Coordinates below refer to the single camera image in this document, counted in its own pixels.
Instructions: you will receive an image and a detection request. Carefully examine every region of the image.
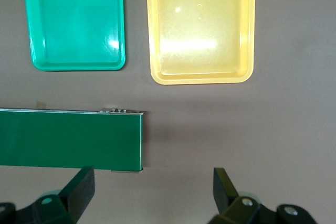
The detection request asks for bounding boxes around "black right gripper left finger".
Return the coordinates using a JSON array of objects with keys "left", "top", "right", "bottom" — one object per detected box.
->
[{"left": 0, "top": 166, "right": 96, "bottom": 224}]

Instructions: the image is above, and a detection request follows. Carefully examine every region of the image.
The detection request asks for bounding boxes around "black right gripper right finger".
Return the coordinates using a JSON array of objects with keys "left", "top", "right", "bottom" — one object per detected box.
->
[{"left": 208, "top": 167, "right": 318, "bottom": 224}]

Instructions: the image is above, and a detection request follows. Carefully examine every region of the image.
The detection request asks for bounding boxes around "green belt conveyor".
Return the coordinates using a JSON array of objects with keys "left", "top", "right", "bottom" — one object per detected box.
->
[{"left": 0, "top": 107, "right": 144, "bottom": 174}]

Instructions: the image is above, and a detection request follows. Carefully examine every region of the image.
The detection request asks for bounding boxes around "yellow plastic tray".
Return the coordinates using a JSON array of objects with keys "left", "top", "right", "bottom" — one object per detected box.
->
[{"left": 145, "top": 0, "right": 257, "bottom": 86}]

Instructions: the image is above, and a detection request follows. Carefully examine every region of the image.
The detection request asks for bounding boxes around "green plastic tray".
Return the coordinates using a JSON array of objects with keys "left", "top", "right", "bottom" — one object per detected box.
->
[{"left": 22, "top": 0, "right": 127, "bottom": 72}]

